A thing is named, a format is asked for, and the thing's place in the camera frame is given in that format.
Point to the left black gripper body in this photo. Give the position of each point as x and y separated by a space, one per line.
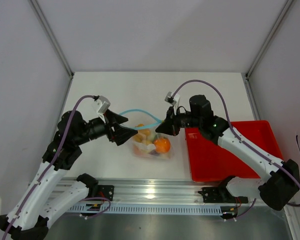
97 128

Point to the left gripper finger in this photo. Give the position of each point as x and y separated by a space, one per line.
112 119
122 134

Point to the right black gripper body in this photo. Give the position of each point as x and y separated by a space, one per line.
186 120

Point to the toy orange fruit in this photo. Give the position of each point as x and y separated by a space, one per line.
162 145

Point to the yellow toy ginger root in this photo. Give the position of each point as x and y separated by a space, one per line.
143 130

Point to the clear zip top bag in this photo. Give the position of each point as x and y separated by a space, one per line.
152 126

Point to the white toy eggplant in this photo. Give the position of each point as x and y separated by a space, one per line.
153 136

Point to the yellow toy pepper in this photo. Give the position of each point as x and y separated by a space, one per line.
138 138

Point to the orange toy pumpkin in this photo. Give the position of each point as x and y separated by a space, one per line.
137 151

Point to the toy garlic bulb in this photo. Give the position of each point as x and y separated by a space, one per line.
148 145

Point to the purple toy onion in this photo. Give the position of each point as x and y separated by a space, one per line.
154 153

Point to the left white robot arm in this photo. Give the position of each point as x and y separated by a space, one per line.
34 215

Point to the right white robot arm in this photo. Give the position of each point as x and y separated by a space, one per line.
279 181

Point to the red plastic tray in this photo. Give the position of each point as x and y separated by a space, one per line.
211 163

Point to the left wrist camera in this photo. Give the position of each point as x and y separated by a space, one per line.
100 105

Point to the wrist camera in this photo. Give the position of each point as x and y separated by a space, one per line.
100 105
173 99

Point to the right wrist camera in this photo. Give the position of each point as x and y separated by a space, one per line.
173 99

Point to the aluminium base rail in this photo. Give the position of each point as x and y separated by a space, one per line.
154 192

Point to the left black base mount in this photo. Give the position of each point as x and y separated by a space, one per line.
104 191

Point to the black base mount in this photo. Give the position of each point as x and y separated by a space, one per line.
104 191
220 195

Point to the white slotted cable duct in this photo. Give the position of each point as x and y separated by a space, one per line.
147 209

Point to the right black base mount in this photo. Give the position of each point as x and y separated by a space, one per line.
220 195

